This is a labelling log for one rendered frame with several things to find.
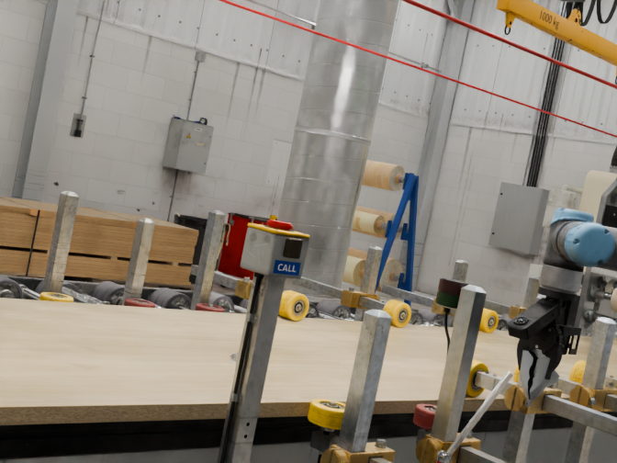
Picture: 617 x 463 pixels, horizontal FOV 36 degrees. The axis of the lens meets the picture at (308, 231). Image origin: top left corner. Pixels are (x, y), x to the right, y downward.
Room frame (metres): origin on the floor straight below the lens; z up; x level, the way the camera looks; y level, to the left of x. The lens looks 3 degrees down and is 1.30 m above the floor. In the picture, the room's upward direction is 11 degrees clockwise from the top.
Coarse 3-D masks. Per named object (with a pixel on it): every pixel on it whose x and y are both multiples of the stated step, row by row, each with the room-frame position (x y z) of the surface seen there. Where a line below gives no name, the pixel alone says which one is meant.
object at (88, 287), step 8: (16, 280) 2.90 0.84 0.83; (24, 280) 2.92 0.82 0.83; (32, 280) 2.94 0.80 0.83; (40, 280) 2.96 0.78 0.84; (64, 280) 3.03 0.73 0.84; (32, 288) 2.94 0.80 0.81; (88, 288) 3.08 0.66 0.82; (144, 288) 3.22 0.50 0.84; (152, 288) 3.24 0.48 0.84; (144, 296) 3.22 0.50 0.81; (192, 296) 3.36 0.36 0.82; (232, 296) 3.48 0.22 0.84; (352, 312) 3.91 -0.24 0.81
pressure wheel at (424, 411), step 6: (420, 408) 1.87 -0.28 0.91; (426, 408) 1.89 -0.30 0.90; (432, 408) 1.89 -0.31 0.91; (414, 414) 1.88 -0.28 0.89; (420, 414) 1.86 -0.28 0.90; (426, 414) 1.85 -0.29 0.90; (432, 414) 1.85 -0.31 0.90; (414, 420) 1.88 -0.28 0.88; (420, 420) 1.86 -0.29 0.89; (426, 420) 1.85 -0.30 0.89; (432, 420) 1.85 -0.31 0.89; (420, 426) 1.86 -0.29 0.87; (426, 426) 1.85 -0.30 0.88
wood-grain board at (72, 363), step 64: (0, 320) 1.94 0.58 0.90; (64, 320) 2.07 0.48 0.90; (128, 320) 2.22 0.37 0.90; (192, 320) 2.40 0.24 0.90; (320, 320) 2.85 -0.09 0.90; (0, 384) 1.47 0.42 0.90; (64, 384) 1.54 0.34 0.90; (128, 384) 1.62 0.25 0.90; (192, 384) 1.72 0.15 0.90; (320, 384) 1.94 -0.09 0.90; (384, 384) 2.07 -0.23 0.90
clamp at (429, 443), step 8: (424, 440) 1.79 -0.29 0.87; (432, 440) 1.78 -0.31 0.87; (440, 440) 1.79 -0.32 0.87; (464, 440) 1.83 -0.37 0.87; (472, 440) 1.84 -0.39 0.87; (416, 448) 1.80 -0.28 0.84; (424, 448) 1.79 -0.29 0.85; (432, 448) 1.77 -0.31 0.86; (440, 448) 1.78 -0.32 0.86; (448, 448) 1.79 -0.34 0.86; (456, 448) 1.81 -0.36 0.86; (424, 456) 1.79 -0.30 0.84; (432, 456) 1.77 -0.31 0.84; (456, 456) 1.81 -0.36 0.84
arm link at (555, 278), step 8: (544, 272) 1.80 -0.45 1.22; (552, 272) 1.78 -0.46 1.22; (560, 272) 1.78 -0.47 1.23; (568, 272) 1.77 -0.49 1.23; (576, 272) 1.78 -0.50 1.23; (544, 280) 1.79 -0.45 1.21; (552, 280) 1.78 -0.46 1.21; (560, 280) 1.77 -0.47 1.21; (568, 280) 1.77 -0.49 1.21; (576, 280) 1.78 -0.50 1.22; (552, 288) 1.78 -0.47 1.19; (560, 288) 1.77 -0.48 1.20; (568, 288) 1.77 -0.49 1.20; (576, 288) 1.78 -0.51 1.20
